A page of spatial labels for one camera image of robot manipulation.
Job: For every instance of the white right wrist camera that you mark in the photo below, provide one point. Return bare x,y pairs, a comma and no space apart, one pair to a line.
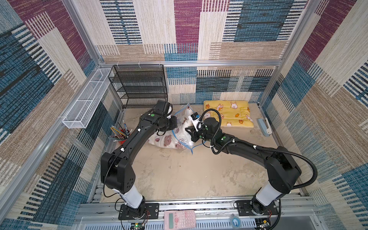
194,118

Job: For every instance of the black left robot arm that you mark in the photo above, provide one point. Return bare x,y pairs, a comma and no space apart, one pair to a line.
116,167

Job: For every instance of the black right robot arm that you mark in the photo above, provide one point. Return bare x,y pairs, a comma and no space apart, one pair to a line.
282,170

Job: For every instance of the yellow cartoon blanket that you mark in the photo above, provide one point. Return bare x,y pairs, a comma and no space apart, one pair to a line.
233,113

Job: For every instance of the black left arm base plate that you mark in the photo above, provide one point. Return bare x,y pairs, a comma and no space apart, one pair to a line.
144,211

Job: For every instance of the clear plastic vacuum bag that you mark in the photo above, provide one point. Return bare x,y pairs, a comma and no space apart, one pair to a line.
178,132

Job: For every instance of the light blue stapler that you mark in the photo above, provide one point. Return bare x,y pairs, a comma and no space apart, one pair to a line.
264,126

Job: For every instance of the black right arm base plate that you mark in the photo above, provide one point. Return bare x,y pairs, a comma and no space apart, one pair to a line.
244,207

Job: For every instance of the pink calculator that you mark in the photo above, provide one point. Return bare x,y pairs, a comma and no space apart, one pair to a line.
179,219

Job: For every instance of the coloured pencils bundle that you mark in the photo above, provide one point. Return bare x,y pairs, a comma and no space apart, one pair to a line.
121,130

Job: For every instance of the black wire mesh shelf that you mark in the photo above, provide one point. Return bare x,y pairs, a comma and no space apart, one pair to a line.
139,86

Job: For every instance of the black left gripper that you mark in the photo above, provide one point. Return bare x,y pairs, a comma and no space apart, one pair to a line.
175,125

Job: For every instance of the white wire mesh basket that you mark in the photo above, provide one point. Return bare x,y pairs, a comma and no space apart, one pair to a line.
82,111

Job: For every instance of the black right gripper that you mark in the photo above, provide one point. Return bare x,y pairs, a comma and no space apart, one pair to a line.
191,135

